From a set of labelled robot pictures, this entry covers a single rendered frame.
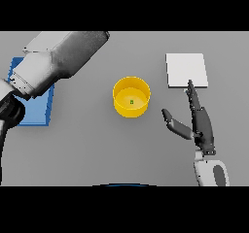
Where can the green nut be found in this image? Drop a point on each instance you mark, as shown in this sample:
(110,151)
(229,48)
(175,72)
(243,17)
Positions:
(131,102)

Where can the yellow bowl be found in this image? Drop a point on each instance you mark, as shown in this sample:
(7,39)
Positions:
(131,97)

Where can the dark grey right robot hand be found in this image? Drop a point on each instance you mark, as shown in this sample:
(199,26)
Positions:
(201,123)

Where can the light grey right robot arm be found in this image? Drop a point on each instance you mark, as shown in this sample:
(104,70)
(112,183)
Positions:
(205,172)

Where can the blue tray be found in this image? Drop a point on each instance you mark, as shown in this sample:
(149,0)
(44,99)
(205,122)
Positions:
(35,109)

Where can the pale square measuring scale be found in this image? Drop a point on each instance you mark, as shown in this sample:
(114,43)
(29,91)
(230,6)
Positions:
(186,70)

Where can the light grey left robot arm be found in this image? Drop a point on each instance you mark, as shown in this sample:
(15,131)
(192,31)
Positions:
(48,67)

